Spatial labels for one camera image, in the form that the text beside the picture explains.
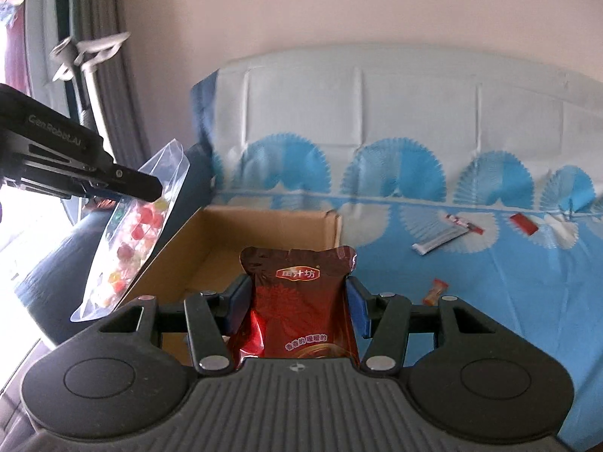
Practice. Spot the small red white packet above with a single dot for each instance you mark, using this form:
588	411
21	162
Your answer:
464	224

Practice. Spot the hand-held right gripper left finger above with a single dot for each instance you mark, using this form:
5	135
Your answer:
237	306

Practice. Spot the white stick packet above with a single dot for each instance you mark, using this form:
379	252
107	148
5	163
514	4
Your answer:
438	241

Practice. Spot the grey curtain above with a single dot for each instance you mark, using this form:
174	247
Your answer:
125	117

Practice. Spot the red stick packet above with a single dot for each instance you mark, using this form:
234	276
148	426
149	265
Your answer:
524	224

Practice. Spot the blue fabric sofa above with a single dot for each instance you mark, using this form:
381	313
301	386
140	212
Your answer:
56	263

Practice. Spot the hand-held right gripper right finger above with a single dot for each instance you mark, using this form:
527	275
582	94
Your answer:
359	310

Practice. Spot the hanging red cloth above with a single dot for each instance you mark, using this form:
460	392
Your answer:
14	47

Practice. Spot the clear bag of round candies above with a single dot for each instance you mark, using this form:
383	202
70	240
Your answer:
132	245

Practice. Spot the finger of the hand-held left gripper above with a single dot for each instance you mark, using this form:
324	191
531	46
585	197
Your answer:
134	183

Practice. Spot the dark red snack pouch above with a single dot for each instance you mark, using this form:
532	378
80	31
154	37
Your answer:
297	310

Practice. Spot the blue fan-print sheet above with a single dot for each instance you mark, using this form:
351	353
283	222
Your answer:
471	282

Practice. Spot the small orange candy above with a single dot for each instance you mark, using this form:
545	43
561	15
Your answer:
436	292

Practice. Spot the brown cardboard box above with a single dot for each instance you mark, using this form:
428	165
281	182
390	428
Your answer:
264	226

